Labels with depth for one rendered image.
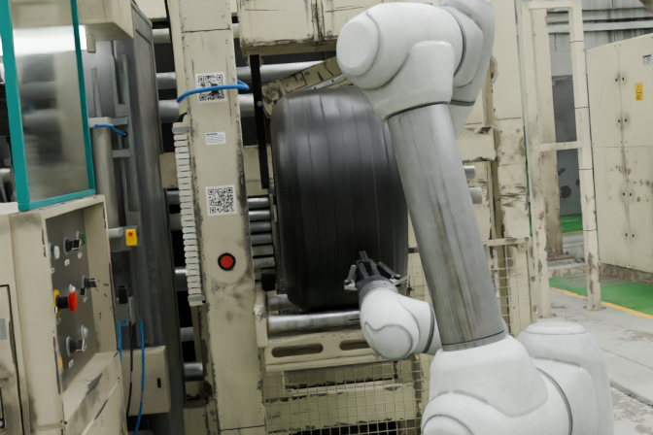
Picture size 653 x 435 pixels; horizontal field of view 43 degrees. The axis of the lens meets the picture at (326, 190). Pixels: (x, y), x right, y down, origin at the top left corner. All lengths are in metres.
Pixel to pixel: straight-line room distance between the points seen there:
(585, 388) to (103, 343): 1.12
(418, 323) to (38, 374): 0.69
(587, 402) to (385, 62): 0.63
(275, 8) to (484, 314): 1.39
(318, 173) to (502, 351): 0.83
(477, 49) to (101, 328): 1.11
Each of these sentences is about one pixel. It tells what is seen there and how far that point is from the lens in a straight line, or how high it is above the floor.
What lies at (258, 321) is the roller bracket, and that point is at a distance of 2.09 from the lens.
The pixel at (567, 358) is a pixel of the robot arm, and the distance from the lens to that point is 1.42.
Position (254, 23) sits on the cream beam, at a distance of 2.44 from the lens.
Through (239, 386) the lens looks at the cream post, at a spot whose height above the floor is 0.73.
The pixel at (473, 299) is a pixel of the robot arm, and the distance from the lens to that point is 1.28.
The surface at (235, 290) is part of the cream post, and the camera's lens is 2.19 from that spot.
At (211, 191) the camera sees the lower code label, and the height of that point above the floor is 1.24.
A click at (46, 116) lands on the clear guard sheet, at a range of 1.68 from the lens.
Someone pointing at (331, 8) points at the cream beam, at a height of 1.73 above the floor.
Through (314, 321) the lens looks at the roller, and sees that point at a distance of 2.13.
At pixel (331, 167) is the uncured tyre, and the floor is 1.29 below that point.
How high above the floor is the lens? 1.34
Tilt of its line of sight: 3 degrees down
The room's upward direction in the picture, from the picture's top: 5 degrees counter-clockwise
